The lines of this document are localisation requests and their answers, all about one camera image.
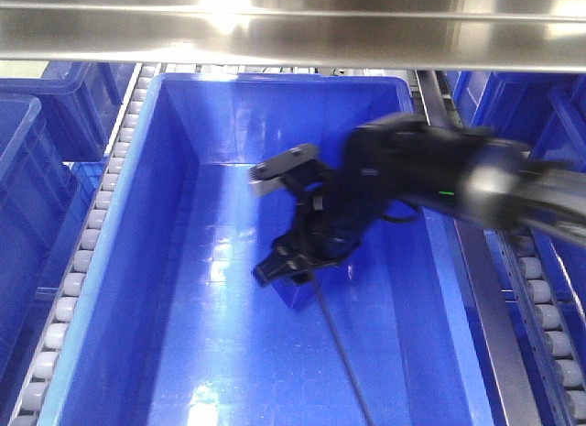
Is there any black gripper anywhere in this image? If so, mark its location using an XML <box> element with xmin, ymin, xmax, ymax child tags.
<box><xmin>252</xmin><ymin>158</ymin><xmax>380</xmax><ymax>287</ymax></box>

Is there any blue plastic block part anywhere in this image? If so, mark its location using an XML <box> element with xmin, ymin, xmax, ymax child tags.
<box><xmin>271</xmin><ymin>269</ymin><xmax>351</xmax><ymax>311</ymax></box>

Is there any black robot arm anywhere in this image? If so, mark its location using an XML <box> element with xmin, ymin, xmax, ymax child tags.
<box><xmin>249</xmin><ymin>114</ymin><xmax>585</xmax><ymax>286</ymax></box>

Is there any white roller track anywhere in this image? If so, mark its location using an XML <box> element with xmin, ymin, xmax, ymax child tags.
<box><xmin>5</xmin><ymin>62</ymin><xmax>165</xmax><ymax>425</ymax></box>
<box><xmin>407</xmin><ymin>68</ymin><xmax>586</xmax><ymax>426</ymax></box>

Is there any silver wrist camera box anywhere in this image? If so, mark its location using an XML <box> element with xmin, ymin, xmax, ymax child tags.
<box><xmin>247</xmin><ymin>143</ymin><xmax>320</xmax><ymax>197</ymax></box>

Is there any black camera cable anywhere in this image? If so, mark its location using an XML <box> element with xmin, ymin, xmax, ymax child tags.
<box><xmin>307</xmin><ymin>268</ymin><xmax>376</xmax><ymax>426</ymax></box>

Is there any stainless steel shelf frame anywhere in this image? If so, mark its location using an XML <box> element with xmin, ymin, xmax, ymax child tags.
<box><xmin>1</xmin><ymin>0</ymin><xmax>585</xmax><ymax>73</ymax></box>

